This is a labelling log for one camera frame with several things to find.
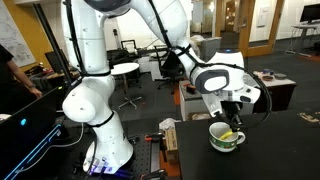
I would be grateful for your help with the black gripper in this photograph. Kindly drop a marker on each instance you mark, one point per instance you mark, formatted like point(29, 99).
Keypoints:
point(230, 111)

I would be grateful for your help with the yellow sharpie marker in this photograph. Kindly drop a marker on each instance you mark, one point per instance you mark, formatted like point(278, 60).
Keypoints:
point(226, 135)

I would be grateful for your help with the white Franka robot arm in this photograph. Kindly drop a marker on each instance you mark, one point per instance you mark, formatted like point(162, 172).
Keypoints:
point(100, 100)

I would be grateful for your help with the bare person forearm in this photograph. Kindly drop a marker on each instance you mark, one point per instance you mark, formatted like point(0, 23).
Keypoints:
point(20, 75)

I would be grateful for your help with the bare person hand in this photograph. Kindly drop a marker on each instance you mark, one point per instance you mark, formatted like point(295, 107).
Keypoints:
point(37, 92)

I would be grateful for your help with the white mug with green band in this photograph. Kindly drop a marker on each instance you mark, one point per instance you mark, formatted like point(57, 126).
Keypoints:
point(220, 145)

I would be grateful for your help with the open cardboard box white contents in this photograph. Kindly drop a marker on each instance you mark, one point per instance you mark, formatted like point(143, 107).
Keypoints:
point(199, 116)

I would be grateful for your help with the grey low cabinet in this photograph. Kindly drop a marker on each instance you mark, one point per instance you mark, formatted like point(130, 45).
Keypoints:
point(190, 105)

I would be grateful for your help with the dark brown cabinet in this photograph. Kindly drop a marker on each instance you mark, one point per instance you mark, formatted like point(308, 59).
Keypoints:
point(280, 96)

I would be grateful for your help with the small brown bowl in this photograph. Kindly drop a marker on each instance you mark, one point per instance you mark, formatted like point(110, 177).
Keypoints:
point(267, 78)

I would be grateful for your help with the orange black power tool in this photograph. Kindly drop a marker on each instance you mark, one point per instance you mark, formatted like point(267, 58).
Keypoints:
point(190, 88)

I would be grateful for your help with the small blue cup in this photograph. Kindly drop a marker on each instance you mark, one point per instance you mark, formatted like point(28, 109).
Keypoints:
point(266, 71)

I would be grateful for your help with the small grey bowl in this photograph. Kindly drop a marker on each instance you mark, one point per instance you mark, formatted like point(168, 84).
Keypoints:
point(280, 76)

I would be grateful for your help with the small brown cardboard box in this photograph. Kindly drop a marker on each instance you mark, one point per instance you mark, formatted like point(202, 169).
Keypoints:
point(171, 143)

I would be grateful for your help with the white plastic bag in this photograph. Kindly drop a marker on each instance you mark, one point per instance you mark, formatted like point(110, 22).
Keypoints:
point(168, 124)

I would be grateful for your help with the wooden glass door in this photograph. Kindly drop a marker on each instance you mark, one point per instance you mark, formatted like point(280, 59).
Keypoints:
point(246, 51)

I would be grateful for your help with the tall grey trash bin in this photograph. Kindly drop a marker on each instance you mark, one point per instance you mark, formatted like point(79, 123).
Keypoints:
point(211, 46)

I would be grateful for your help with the orange black bar clamp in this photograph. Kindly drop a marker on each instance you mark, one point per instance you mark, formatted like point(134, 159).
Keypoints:
point(155, 137)
point(153, 175)

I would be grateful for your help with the office chair with dark coat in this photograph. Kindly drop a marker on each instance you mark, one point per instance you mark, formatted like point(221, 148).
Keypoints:
point(168, 68)

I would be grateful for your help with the black perforated breadboard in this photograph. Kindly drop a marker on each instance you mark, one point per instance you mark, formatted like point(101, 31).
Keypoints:
point(143, 156)

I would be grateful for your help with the white office cabinet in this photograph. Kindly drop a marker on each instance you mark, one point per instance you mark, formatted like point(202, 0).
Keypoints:
point(150, 68)

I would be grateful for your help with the white door sign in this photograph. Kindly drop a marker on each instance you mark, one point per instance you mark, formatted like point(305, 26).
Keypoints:
point(262, 16)

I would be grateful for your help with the white desk with metal legs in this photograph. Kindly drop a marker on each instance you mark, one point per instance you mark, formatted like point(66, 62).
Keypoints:
point(306, 26)

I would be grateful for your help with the black computer monitor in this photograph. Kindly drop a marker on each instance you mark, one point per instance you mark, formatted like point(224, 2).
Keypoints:
point(311, 12)

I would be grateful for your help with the black tripod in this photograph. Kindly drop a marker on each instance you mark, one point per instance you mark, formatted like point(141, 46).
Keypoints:
point(116, 38)

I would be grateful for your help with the dark computer monitor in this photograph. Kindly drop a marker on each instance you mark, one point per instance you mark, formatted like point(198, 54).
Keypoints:
point(53, 62)

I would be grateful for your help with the black box with blue lights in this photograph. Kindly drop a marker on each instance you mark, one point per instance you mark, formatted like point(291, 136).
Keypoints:
point(30, 133)

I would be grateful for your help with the person torso in black shirt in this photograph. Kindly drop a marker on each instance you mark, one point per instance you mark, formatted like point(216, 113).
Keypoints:
point(6, 66)

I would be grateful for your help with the silver aluminium rail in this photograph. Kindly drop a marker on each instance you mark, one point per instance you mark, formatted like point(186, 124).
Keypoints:
point(155, 156)

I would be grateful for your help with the round white pedestal table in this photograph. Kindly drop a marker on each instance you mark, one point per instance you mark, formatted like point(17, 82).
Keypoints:
point(125, 68)

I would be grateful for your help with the white wall poster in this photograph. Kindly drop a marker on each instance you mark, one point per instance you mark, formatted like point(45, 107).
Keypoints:
point(13, 43)

